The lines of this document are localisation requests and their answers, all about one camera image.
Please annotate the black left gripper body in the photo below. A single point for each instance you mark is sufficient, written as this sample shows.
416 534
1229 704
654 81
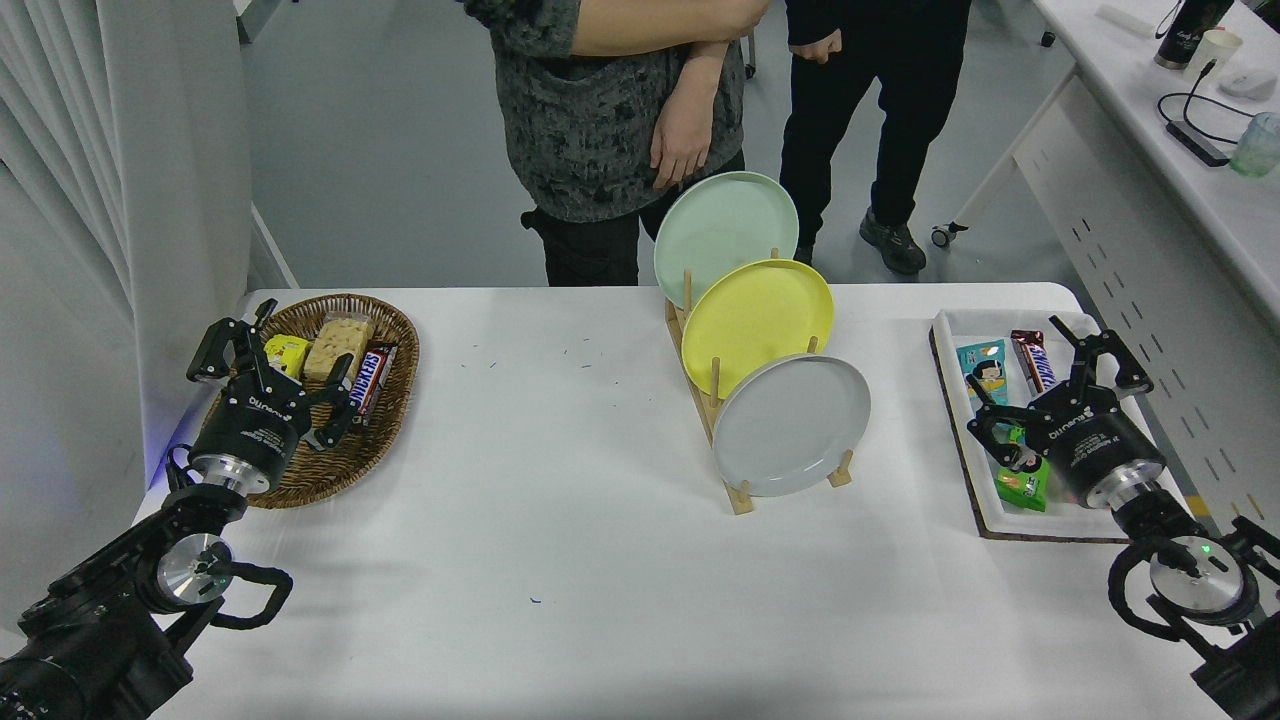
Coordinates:
255 425

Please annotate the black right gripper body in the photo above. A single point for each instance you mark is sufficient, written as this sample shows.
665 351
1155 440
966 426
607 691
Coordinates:
1095 440

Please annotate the grey plate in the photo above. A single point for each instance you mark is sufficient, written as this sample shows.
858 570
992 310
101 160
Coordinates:
790 430

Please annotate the person's right forearm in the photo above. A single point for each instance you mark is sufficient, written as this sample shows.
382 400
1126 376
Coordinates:
640 25

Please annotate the person's left forearm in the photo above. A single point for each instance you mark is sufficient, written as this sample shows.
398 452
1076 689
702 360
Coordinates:
705 68

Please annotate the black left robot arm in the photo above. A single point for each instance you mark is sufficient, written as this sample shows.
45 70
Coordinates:
90 620

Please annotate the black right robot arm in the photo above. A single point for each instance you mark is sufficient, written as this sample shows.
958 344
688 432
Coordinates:
1200 590

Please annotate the wooden plate rack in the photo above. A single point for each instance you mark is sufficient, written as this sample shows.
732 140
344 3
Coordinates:
740 497

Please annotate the yellow plate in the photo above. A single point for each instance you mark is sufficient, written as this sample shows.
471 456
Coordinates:
755 320

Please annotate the pale green plate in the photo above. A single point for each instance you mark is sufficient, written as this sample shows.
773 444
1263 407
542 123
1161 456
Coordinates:
720 225

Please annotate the person's left hand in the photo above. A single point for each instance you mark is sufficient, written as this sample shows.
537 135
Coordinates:
682 140

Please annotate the person's right hand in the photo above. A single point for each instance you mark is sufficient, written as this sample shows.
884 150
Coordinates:
818 46

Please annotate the Snickers bar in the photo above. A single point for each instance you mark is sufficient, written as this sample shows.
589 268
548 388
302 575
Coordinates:
1035 360
375 375

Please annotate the brown wicker basket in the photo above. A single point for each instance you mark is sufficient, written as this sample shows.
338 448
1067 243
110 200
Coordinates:
380 440

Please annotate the green snack bar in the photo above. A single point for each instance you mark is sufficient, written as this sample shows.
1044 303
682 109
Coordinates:
1022 490

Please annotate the clear peanut brittle packet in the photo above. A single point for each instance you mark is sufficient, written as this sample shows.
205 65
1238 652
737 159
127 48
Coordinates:
335 345

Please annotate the yellow snack packet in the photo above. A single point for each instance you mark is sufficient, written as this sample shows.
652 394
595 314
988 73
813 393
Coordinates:
290 352

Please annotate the blue snack bar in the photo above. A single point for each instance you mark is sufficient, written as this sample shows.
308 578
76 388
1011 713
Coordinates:
985 365

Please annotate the white tray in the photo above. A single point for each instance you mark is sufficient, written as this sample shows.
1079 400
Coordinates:
1040 525

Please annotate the white desk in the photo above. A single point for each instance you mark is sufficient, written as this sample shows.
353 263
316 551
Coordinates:
1130 250

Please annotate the black caster wheel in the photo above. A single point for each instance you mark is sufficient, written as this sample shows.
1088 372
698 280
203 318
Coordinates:
942 237

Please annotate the white curtain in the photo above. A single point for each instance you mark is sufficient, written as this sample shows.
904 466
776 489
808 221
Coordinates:
60 200

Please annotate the black flat hub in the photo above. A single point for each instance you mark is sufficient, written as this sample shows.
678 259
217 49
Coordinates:
1197 143

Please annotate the green glass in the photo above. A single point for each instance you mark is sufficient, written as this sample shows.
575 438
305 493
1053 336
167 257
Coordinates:
1257 145

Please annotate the white computer mouse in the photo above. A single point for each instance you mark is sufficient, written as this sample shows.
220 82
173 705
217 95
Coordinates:
1247 84

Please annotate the white paper cup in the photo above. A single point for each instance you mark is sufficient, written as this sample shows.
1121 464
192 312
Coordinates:
1215 50

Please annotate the person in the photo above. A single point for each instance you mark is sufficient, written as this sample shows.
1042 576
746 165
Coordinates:
900 100
580 130

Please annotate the black bottle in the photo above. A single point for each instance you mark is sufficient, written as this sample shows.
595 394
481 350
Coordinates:
1190 30

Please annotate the white flat box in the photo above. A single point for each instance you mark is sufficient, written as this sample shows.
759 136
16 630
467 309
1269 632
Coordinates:
1125 20

